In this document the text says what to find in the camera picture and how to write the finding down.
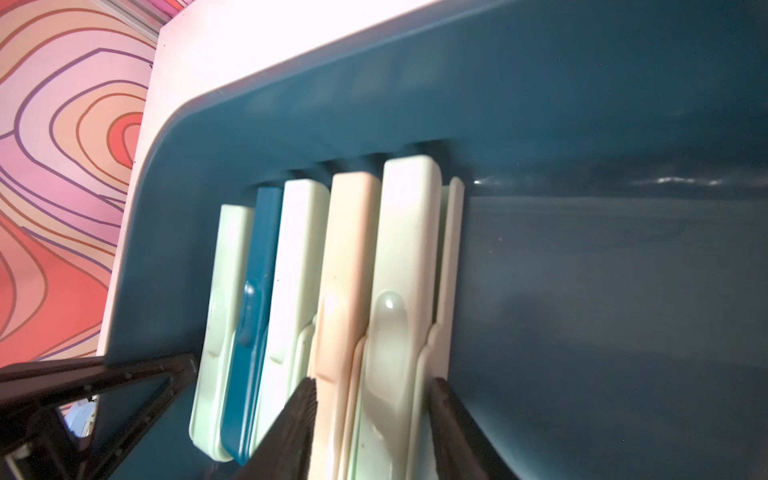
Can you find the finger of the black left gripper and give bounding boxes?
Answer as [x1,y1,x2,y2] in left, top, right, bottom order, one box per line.
[1,353,198,479]

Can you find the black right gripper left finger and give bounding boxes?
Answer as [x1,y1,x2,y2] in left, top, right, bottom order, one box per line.
[236,377,318,480]

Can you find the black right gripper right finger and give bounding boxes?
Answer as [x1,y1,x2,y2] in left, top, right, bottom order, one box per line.
[427,378,519,480]

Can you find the mint green pliers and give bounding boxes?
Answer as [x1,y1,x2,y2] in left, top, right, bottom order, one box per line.
[347,155,465,479]

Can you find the beige pliers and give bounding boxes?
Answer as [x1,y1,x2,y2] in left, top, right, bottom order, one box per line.
[308,172,381,479]

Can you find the light green pliers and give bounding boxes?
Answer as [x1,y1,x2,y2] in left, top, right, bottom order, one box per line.
[188,205,254,462]

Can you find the teal plastic storage box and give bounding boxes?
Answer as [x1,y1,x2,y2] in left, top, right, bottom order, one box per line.
[100,1,767,479]

